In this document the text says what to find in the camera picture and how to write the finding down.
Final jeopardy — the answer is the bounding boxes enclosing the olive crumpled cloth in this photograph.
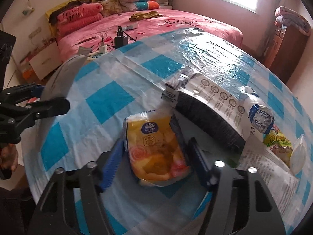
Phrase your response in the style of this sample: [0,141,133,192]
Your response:
[129,11,163,22]

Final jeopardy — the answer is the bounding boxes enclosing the white yogurt bottle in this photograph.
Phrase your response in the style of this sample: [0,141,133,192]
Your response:
[290,134,307,175]
[238,86,275,135]

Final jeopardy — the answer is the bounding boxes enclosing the pink bed cover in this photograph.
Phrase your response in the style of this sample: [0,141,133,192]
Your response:
[57,9,244,61]

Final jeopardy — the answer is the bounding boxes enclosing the person left hand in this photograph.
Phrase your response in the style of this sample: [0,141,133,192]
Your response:
[1,144,19,172]

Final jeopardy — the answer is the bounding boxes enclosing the yellow tissue pack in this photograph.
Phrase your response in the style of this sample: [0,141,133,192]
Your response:
[123,109,191,187]

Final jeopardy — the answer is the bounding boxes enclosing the small silver wrapper on bed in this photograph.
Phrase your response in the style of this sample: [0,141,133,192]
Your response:
[121,22,139,31]

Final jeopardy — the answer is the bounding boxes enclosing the rolled colourful quilt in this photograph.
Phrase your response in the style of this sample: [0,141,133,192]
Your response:
[116,0,162,13]

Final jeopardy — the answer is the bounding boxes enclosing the folded blanket on cabinet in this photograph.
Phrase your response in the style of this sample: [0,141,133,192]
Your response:
[275,6,311,36]

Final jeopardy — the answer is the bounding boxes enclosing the silver foil snack bag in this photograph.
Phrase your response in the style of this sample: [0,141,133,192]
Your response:
[237,135,299,227]

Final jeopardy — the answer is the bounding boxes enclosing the blue checkered tablecloth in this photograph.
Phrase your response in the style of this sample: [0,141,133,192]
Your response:
[22,28,312,234]

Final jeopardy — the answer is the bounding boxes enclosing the white usb charger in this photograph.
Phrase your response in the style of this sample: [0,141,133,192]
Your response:
[99,39,107,54]

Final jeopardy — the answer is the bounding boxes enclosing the yellow oatmeal snack packet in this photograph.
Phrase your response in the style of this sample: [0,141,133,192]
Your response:
[263,125,293,167]

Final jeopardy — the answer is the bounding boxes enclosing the pink folded pillows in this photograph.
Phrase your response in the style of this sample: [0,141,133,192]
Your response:
[48,0,103,37]

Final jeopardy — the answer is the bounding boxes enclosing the beige power strip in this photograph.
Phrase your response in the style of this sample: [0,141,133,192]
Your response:
[87,51,109,62]

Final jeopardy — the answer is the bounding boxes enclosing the brown wooden cabinet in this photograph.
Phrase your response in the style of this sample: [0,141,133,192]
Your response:
[262,25,309,84]

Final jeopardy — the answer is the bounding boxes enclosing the white blue milk carton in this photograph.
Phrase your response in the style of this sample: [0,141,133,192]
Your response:
[161,66,249,153]

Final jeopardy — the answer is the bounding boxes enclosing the black power adapter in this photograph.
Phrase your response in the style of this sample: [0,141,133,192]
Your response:
[114,26,128,49]

